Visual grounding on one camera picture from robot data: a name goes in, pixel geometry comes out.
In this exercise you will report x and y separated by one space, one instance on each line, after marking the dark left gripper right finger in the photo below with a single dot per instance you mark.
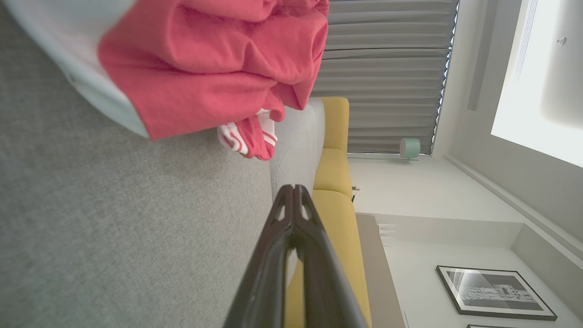
328 291

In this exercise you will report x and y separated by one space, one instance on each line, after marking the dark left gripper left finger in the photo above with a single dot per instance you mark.
262 282

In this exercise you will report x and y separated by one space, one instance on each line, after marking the red and white striped shirt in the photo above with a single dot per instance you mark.
205 68

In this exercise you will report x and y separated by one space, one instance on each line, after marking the taupe wooden panel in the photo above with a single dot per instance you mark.
380 282

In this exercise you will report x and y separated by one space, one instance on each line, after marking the yellow sofa section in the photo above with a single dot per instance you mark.
337 228

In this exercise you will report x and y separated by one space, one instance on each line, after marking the grey fabric sofa block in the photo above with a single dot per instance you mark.
296 146

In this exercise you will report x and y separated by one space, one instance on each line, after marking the black framed picture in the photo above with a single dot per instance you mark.
483 326
494 291

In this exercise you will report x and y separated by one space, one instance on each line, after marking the grey fabric sofa seat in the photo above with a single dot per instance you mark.
114 218

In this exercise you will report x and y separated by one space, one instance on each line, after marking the teal round lamp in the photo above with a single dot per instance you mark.
410 148

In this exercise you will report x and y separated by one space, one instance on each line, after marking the grey pleated curtain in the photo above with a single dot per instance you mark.
387 68

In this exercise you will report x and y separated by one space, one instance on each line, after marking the bright ceiling light panel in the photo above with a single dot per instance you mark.
542 91

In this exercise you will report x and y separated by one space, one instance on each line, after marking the white garment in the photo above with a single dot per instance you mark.
68 41

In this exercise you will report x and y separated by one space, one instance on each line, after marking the small ceiling sprinkler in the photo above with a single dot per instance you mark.
562 41

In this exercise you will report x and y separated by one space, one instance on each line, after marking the white wall socket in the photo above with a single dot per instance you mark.
356 188

